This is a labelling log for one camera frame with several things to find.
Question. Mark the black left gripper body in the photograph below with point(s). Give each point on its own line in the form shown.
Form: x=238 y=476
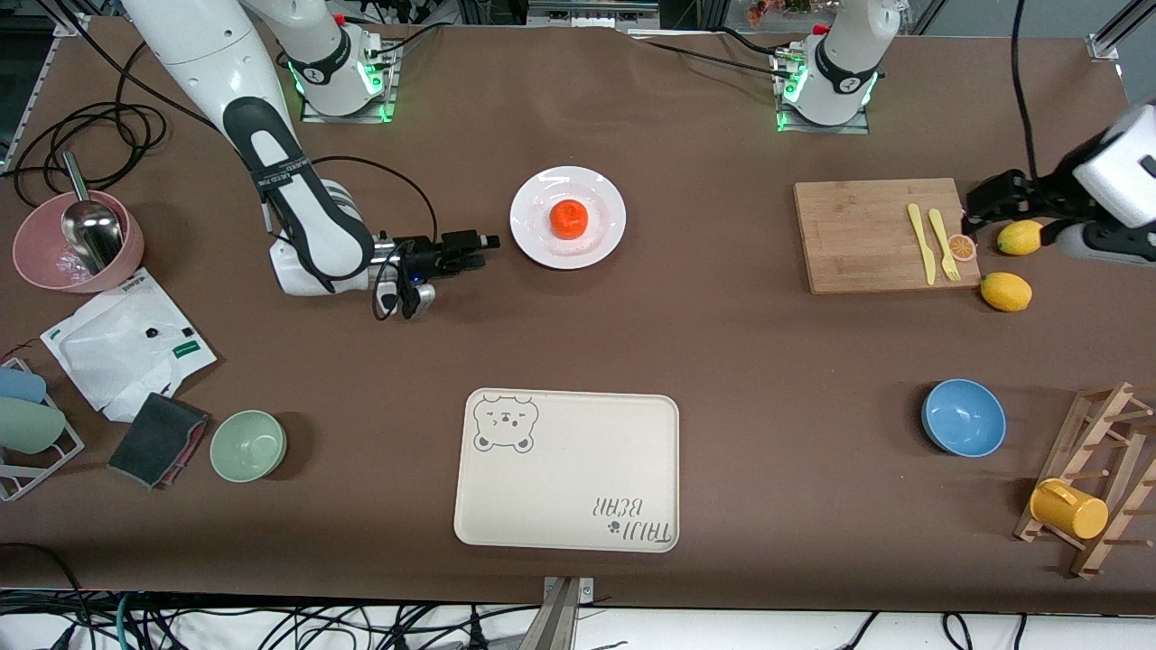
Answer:
x=1035 y=193

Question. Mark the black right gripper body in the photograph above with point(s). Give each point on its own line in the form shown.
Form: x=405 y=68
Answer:
x=424 y=255

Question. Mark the white round plate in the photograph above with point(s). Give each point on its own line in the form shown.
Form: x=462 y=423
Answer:
x=542 y=235

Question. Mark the orange fruit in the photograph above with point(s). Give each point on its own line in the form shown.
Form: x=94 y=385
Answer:
x=570 y=219

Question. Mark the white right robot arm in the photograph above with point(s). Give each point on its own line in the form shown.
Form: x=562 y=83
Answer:
x=208 y=54

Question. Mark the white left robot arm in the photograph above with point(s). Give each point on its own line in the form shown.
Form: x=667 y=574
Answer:
x=840 y=63

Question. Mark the toy orange slice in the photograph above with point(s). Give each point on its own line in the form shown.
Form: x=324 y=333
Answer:
x=963 y=247

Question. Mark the yellow lemon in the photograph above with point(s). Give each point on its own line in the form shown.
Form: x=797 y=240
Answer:
x=1005 y=292
x=1022 y=237

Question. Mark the yellow plastic fork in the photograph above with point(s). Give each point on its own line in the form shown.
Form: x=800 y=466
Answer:
x=944 y=244

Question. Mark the yellow plastic knife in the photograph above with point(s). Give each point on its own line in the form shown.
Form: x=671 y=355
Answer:
x=923 y=248

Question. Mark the wooden cutting board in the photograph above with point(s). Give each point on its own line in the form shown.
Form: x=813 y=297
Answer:
x=849 y=235

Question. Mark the blue bowl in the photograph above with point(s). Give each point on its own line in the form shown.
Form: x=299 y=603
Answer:
x=964 y=417

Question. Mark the cream tray with bear print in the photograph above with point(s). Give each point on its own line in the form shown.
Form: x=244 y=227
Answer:
x=569 y=487

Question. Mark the pale green bowl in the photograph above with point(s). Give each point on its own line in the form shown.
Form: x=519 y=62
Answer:
x=248 y=445

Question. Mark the wooden peg mug rack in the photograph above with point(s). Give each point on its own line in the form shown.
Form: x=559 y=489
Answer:
x=1106 y=487

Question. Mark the yellow mug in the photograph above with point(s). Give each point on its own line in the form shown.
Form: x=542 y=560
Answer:
x=1070 y=510

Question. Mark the white plastic bag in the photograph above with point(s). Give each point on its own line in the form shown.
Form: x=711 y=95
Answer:
x=117 y=352

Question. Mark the dark grey folded cloth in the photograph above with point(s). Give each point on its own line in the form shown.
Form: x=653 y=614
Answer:
x=153 y=438

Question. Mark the metal scoop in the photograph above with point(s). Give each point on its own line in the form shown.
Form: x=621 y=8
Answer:
x=90 y=235

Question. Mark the crumpled clear plastic wrap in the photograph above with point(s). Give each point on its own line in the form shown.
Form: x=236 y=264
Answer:
x=70 y=265

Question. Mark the pink bowl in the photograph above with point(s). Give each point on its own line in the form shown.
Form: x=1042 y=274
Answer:
x=36 y=244

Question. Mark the light blue cup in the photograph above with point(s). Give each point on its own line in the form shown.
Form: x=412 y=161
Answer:
x=20 y=385

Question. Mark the pale green cup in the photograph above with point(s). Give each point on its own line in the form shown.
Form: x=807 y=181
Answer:
x=27 y=426

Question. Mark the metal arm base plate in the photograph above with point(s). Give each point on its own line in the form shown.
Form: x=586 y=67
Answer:
x=786 y=122
x=390 y=90

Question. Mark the aluminium table edge bracket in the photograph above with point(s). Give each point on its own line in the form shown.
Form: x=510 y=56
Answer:
x=564 y=614

